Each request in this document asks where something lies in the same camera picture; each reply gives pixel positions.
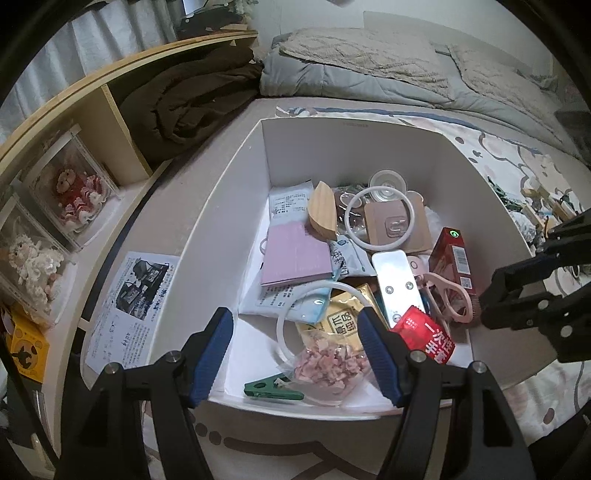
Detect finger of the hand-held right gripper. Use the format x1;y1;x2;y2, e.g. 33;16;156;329
478;251;591;365
540;215;591;259

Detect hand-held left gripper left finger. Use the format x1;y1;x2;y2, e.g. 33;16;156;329
55;307;236;480

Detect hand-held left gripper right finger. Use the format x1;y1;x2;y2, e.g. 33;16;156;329
359;305;539;480

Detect pink scissors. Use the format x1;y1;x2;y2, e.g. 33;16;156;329
416;272;478;326

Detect white cardboard storage box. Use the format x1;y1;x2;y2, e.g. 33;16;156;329
79;117;539;418

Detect red plastic packet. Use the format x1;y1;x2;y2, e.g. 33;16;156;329
390;305;457;366

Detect yellow snack packet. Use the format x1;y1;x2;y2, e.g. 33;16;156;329
295;284;384;356

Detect clear bag of pink pieces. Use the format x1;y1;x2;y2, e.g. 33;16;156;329
279;344;377;407

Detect shiny metal plate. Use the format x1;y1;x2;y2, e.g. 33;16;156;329
372;250;428;330

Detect red carton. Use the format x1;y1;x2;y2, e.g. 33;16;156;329
428;227;478;296

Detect white printed leaflet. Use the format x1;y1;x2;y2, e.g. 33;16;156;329
240;277;333;317

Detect light blue sachet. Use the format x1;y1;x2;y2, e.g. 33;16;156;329
284;295;331;324

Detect printed paper sheet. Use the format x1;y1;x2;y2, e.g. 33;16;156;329
85;251;181;374

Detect cartoon printed bed sheet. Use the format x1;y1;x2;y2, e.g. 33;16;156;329
78;97;591;480

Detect blue and white sachet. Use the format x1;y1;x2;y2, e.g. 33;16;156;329
330;235;375;278

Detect brown adhesive hook pad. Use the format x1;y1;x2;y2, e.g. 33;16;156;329
364;198;432;252

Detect pink flat packet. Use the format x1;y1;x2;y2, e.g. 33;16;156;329
261;218;334;287

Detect boat-shaped wooden piece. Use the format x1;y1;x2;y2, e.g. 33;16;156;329
307;181;340;241

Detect white printed packet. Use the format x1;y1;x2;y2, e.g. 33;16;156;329
269;181;315;227

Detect clear suction cup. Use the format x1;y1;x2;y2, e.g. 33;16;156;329
369;170;409;204

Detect yellow cardboard box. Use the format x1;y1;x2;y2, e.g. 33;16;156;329
7;314;51;384

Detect display case with white doll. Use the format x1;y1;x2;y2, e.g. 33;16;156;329
0;191;79;328

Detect display case with red doll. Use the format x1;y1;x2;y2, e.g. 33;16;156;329
23;124;123;252

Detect dark brown blanket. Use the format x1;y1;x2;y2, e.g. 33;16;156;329
122;46;264;162

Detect wooden bedside shelf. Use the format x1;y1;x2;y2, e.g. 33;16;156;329
0;30;259;384

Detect dark items on shelf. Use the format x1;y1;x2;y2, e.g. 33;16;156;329
178;14;250;40

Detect white curtain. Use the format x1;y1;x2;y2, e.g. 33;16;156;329
0;0;185;134

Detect large white plastic ring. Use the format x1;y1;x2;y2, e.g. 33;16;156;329
276;282;375;370

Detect small white plastic ring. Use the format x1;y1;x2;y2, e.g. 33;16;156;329
345;187;424;252

